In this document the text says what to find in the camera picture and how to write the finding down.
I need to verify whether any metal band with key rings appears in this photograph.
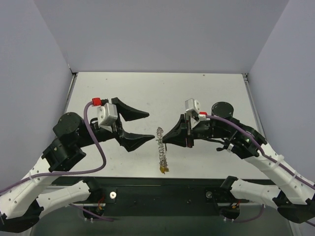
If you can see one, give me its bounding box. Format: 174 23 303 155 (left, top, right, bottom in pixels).
156 127 168 167

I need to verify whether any amber transparent key tag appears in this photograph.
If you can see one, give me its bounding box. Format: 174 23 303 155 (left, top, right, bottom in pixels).
159 166 169 174

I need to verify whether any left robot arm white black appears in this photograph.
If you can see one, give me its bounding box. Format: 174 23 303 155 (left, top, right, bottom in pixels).
0 97 154 233

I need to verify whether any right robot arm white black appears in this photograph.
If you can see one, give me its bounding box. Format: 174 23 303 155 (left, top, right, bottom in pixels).
162 99 315 223

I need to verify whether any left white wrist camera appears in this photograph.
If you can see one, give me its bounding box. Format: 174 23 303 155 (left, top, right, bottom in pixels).
92 98 118 132

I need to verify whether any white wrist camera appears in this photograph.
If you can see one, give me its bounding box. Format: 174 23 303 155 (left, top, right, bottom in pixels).
92 98 118 132
185 98 207 121

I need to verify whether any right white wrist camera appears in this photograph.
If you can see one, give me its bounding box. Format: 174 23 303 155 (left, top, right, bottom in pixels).
185 98 207 121

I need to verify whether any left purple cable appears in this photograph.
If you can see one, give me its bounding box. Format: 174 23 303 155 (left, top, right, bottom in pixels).
0 103 114 223

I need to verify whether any purple cable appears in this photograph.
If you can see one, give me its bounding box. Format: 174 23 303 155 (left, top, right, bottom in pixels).
205 115 315 226
0 103 114 223

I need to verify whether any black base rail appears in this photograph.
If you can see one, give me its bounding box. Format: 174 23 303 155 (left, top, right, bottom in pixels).
61 176 249 219

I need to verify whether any aluminium table frame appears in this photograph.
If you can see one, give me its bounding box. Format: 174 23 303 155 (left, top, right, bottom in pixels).
242 73 295 205

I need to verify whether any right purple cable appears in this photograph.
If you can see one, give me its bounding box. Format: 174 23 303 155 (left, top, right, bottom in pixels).
205 115 315 226

